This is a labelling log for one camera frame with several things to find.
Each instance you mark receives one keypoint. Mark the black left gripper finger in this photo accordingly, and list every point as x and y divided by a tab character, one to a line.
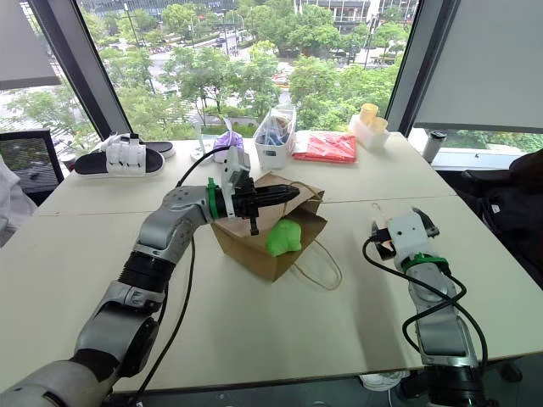
278	190
275	202

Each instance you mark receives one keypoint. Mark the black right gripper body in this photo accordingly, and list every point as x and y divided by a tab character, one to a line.
385	246

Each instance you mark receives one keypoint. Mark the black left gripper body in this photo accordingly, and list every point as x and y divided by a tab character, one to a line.
245	204

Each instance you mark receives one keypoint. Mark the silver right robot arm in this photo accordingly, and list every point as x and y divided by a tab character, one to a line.
441	322

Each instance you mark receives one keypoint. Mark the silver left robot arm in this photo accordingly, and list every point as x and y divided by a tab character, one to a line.
163	231

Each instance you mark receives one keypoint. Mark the green plush toy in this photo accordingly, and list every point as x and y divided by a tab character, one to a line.
285	238

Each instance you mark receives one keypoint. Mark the brown paper bag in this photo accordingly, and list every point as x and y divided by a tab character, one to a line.
259	250

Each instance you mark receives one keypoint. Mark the purple plush toy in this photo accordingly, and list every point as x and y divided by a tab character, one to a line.
228	143

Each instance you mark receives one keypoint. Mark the red folded plastic bag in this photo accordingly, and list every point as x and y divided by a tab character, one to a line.
326	148

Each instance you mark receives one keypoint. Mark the black bag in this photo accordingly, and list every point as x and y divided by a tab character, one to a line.
509	203

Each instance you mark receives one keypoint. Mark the white storage basket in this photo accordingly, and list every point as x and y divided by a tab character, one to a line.
275	144

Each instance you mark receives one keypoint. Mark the white round stand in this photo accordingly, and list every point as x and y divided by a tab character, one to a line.
199	146

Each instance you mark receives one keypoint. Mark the grey travel tumbler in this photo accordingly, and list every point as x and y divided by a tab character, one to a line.
433	146

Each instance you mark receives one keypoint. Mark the white cup holder box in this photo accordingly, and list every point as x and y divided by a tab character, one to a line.
370	136

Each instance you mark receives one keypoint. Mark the black white slipper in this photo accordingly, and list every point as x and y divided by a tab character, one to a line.
163	147
121	163

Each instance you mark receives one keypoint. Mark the yellow plastic cup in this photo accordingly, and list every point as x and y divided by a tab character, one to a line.
378	125
369	113

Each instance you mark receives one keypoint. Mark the white sneaker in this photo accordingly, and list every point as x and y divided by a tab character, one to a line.
382	379

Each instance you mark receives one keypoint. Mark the grey roller blind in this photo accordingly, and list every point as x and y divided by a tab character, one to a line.
25	42
483	63

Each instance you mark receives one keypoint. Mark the white clothing of bystander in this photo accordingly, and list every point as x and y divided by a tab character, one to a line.
12	203

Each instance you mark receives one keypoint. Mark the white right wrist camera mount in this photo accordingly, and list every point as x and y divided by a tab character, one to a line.
408	232

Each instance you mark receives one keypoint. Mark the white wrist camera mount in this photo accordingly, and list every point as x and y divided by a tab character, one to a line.
408	232
232	178

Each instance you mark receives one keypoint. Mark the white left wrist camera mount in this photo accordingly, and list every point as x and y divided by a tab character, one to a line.
232	178

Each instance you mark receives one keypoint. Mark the dark window frame post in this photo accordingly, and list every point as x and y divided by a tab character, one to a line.
420	59
80	63

